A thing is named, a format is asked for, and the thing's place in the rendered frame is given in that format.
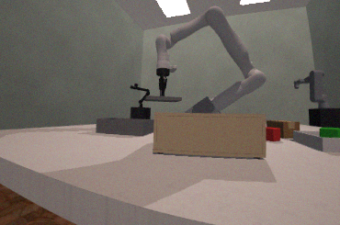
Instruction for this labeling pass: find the green block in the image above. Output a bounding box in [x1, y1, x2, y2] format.
[320, 128, 340, 138]

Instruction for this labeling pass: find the red block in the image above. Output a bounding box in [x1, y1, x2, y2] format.
[266, 128, 280, 141]

